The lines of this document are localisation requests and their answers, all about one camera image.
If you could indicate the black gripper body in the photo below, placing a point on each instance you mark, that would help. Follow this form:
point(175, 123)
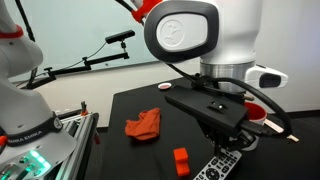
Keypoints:
point(216, 133)

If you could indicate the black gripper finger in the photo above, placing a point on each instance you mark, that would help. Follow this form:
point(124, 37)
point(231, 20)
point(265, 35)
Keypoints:
point(228, 148)
point(218, 150)

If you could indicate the black remote control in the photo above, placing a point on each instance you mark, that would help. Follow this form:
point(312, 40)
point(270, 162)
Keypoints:
point(216, 168)

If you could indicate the orange block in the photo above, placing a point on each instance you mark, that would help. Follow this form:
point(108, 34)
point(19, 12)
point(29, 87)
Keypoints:
point(181, 163)

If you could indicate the white mug red interior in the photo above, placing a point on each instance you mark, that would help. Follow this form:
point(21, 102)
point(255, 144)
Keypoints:
point(256, 113)

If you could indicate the long thin marker stick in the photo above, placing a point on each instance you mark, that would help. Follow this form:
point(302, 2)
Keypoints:
point(276, 126)

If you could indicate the small red white dish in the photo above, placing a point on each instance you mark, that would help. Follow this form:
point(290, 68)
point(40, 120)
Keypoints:
point(164, 86)

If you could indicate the orange cloth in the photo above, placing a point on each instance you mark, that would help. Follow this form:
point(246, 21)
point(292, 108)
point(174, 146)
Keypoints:
point(143, 125)

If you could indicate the orange black clamp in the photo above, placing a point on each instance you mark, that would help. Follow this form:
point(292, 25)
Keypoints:
point(84, 110)

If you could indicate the small red frame bracket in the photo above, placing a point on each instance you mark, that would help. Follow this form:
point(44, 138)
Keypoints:
point(97, 138)

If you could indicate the black stereo camera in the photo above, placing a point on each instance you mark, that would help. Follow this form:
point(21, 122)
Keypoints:
point(120, 36)

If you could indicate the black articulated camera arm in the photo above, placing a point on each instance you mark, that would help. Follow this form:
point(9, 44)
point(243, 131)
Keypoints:
point(100, 60)

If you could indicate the aluminium profile frame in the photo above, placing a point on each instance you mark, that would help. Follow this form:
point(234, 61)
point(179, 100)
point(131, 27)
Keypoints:
point(78, 133)

